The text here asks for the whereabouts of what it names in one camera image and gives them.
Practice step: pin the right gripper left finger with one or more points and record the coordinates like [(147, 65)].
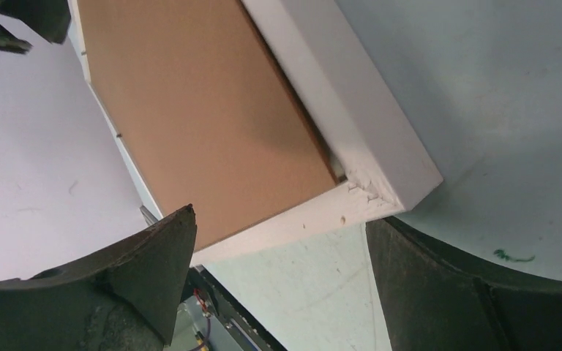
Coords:
[(123, 297)]

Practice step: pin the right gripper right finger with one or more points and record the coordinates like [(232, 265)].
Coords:
[(435, 296)]

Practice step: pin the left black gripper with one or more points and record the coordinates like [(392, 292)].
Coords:
[(48, 18)]

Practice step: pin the brown backing board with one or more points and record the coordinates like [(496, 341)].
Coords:
[(205, 111)]

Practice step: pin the white picture frame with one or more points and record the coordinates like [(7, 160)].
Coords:
[(380, 164)]

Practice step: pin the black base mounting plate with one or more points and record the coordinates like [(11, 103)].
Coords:
[(220, 321)]

